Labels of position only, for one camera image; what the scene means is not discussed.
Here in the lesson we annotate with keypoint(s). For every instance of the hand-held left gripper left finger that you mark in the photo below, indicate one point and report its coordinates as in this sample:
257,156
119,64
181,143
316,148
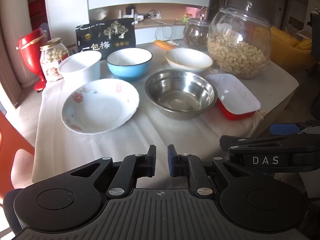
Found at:
151,161

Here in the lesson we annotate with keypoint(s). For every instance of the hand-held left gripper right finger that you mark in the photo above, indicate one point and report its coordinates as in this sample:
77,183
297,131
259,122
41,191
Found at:
172,161

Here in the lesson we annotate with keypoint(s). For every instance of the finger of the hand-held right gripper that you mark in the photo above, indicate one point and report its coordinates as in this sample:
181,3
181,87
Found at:
275,155
282,129

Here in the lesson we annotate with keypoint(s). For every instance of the blue bowl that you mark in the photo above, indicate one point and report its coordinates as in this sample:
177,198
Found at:
130,67

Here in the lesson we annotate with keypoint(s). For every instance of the white bowl yellow rim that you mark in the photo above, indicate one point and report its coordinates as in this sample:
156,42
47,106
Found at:
187,61

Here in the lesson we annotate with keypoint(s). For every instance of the white plastic bowl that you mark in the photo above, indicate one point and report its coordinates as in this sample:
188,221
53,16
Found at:
80,70

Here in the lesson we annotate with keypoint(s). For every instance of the white tablecloth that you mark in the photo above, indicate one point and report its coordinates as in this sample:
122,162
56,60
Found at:
140,140

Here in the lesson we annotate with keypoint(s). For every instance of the red and white tray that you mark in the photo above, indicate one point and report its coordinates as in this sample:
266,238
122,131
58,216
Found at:
237,97

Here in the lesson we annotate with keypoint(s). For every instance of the stainless steel bowl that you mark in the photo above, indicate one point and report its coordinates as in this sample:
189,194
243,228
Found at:
180,92

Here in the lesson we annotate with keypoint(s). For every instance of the floral white plate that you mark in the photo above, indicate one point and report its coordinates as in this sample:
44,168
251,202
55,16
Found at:
100,107

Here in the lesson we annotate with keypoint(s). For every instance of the yellow sofa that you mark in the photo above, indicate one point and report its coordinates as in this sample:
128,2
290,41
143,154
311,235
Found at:
287,45

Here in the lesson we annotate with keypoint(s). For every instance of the large glass jar of peanuts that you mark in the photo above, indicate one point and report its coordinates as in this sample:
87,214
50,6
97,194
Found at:
237,55

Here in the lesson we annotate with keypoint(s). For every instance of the orange chopstick case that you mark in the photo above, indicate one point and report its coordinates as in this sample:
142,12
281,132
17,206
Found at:
163,45

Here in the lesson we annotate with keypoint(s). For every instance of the white crumpled tissue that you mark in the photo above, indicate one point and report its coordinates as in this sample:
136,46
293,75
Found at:
173,42

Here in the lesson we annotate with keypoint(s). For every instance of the glass jar of dark seeds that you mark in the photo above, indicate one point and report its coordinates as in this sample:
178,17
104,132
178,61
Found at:
195,36

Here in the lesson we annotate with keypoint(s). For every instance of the black snack bag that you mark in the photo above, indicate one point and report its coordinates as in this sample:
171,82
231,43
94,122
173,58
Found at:
107,37

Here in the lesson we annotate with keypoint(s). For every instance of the red chair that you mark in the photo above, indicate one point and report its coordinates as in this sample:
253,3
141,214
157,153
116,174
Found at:
15,142

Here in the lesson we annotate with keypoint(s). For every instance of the gold lid jar of peanuts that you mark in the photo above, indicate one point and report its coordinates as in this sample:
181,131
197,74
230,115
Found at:
52,60

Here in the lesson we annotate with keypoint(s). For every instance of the pink box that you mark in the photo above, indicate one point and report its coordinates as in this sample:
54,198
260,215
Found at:
196,12

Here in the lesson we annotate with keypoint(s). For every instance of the red goblet vase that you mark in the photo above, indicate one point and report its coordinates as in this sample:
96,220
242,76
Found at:
31,52

